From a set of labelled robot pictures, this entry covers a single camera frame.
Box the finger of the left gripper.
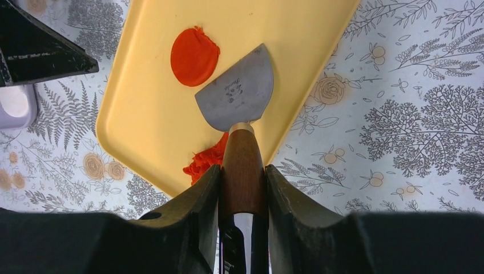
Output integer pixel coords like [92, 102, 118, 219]
[1, 1, 99, 87]

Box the red dough scrap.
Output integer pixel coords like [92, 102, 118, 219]
[183, 132, 229, 185]

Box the metal dough scraper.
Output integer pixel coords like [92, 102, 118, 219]
[195, 43, 275, 274]

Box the purple tray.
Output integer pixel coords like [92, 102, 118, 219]
[1, 84, 38, 130]

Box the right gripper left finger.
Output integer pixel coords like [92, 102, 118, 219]
[1, 165, 220, 273]

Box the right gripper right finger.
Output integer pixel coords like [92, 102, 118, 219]
[265, 165, 483, 273]

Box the yellow tray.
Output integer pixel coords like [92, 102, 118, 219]
[96, 1, 359, 197]

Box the red dough ball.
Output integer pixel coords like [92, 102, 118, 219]
[170, 26, 220, 87]

